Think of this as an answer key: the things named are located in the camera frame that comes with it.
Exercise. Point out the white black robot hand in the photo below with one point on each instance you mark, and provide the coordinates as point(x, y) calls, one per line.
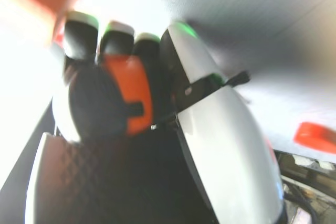
point(215, 129)

